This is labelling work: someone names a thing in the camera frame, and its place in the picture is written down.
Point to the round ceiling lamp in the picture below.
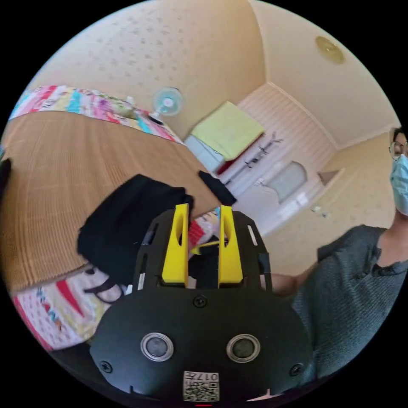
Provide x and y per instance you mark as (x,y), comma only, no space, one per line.
(330,49)

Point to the bed with woven mat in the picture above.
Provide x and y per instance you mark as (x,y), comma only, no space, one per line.
(73,178)

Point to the coat rack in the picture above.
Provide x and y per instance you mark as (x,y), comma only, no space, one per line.
(259,151)

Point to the small white fan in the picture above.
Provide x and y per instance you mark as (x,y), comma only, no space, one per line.
(168,102)

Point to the white cupboard with yellow cover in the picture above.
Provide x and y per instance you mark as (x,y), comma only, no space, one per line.
(228,130)

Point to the person's body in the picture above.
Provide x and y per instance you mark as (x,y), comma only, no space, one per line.
(347,287)

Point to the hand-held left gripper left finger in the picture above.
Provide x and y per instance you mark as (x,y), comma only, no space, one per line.
(174,251)

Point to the person's left forearm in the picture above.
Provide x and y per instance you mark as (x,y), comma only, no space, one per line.
(285,283)

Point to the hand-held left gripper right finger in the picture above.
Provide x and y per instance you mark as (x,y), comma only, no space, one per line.
(230,258)

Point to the black long sleeve shirt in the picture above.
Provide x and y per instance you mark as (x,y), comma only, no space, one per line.
(127,223)

